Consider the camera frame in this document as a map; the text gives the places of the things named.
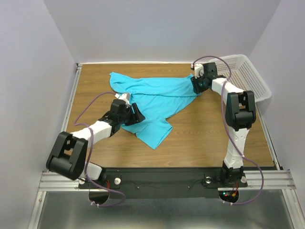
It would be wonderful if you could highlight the turquoise t shirt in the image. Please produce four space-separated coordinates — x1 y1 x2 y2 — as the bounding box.
110 72 198 149

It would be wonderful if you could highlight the white plastic basket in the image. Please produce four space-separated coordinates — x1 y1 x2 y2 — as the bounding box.
210 54 272 102

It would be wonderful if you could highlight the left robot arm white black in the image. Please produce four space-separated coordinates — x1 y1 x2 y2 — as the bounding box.
46 99 145 182

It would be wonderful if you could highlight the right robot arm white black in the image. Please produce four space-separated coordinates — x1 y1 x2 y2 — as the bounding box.
191 62 256 185

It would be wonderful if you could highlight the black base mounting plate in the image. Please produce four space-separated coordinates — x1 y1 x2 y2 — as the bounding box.
78 167 248 200

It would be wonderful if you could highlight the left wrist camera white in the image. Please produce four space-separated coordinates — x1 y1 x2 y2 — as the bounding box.
115 93 131 105

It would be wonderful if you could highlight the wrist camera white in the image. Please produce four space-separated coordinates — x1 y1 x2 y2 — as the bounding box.
191 63 204 79
115 93 131 105

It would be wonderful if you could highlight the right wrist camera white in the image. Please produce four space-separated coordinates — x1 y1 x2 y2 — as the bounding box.
191 63 204 79

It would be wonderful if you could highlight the left aluminium frame rail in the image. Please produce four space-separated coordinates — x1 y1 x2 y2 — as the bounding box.
54 63 83 142

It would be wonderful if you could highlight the aluminium frame rail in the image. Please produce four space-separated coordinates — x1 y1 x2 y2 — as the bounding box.
256 102 283 170
54 63 83 142
38 170 296 192

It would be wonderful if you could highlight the right aluminium frame rail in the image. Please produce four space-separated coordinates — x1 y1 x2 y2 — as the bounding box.
256 102 283 170

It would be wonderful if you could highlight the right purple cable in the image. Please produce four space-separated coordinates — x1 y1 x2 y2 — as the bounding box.
193 56 264 206

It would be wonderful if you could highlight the front aluminium frame rail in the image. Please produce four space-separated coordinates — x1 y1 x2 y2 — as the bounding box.
38 170 296 192

